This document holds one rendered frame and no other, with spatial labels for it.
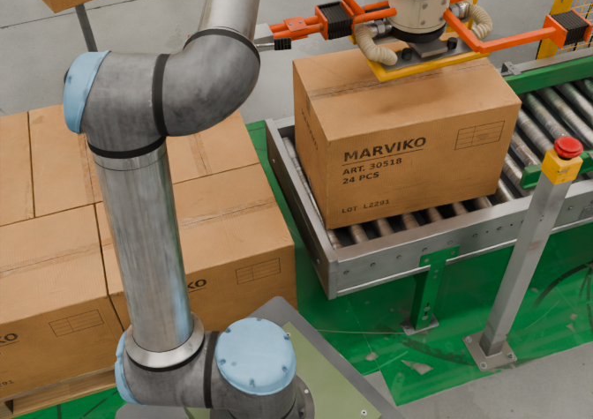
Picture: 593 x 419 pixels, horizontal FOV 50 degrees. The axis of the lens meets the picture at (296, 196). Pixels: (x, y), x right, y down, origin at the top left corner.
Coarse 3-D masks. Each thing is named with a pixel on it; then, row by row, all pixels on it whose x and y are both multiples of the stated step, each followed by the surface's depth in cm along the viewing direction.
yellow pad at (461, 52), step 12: (408, 48) 177; (456, 48) 180; (468, 48) 180; (372, 60) 178; (408, 60) 177; (420, 60) 177; (432, 60) 177; (444, 60) 177; (456, 60) 178; (468, 60) 180; (384, 72) 174; (396, 72) 174; (408, 72) 175
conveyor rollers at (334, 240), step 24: (528, 96) 253; (552, 96) 252; (576, 96) 252; (528, 120) 243; (552, 120) 242; (576, 120) 242; (288, 144) 237; (552, 144) 235; (504, 168) 229; (504, 192) 218; (528, 192) 219; (408, 216) 212; (432, 216) 212; (336, 240) 206; (360, 240) 206
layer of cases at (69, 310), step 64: (0, 128) 248; (64, 128) 248; (0, 192) 225; (64, 192) 224; (192, 192) 223; (256, 192) 222; (0, 256) 206; (64, 256) 205; (192, 256) 204; (256, 256) 204; (0, 320) 189; (64, 320) 197; (128, 320) 207; (0, 384) 209
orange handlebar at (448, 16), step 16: (368, 16) 172; (384, 16) 174; (448, 16) 171; (272, 32) 170; (288, 32) 168; (304, 32) 169; (464, 32) 165; (544, 32) 164; (480, 48) 161; (496, 48) 162
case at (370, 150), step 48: (336, 96) 192; (384, 96) 192; (432, 96) 191; (480, 96) 190; (336, 144) 181; (384, 144) 186; (432, 144) 192; (480, 144) 197; (336, 192) 196; (384, 192) 202; (432, 192) 208; (480, 192) 215
